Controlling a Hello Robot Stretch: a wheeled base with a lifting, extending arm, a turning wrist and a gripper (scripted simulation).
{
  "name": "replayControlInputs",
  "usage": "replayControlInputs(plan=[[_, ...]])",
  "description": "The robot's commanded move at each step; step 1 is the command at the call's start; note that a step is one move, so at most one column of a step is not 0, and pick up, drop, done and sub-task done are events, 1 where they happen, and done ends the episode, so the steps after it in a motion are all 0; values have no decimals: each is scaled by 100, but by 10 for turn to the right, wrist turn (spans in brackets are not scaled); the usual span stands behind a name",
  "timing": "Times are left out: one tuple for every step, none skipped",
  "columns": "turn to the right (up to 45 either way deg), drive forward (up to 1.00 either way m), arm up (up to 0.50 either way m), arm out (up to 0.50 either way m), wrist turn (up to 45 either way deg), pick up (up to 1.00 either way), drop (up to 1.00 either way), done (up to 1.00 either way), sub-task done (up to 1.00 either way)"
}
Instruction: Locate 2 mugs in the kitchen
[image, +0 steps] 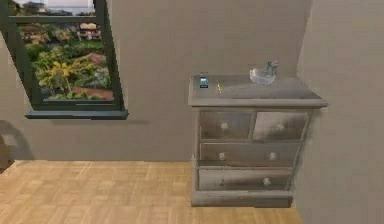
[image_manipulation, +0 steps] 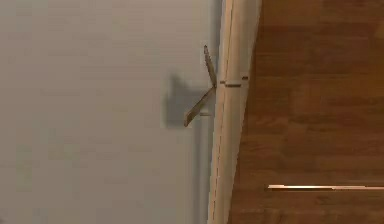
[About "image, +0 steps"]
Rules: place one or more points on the yellow pencil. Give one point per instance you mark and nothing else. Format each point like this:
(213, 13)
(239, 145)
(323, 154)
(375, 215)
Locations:
(219, 87)

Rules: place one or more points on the grey chest of drawers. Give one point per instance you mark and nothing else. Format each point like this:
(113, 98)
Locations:
(246, 153)

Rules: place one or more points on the dark green framed window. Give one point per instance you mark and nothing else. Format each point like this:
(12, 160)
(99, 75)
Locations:
(113, 66)

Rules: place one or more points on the clear glass bowl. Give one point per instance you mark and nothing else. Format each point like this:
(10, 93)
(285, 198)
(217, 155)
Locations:
(263, 75)

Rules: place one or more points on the small blue phone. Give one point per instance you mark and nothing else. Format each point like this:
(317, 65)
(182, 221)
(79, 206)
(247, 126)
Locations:
(203, 82)

